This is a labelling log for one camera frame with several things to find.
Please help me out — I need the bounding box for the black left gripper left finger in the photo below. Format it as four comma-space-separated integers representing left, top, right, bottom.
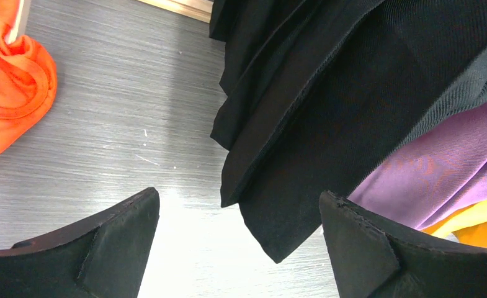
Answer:
0, 187, 160, 297

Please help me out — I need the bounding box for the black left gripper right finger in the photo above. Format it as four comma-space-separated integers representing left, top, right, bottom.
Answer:
319, 191, 487, 298

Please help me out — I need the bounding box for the yellow skirt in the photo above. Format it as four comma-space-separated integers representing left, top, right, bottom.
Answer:
422, 200, 487, 248

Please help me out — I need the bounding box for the purple skirt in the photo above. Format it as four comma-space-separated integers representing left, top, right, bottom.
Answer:
349, 103, 487, 230

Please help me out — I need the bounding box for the black skirt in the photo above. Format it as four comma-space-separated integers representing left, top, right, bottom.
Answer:
210, 1, 487, 263

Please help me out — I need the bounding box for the orange cloth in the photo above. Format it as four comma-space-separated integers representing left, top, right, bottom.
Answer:
0, 1, 58, 154

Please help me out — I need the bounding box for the wooden clothes rack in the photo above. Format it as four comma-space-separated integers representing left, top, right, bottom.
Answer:
139, 0, 213, 23

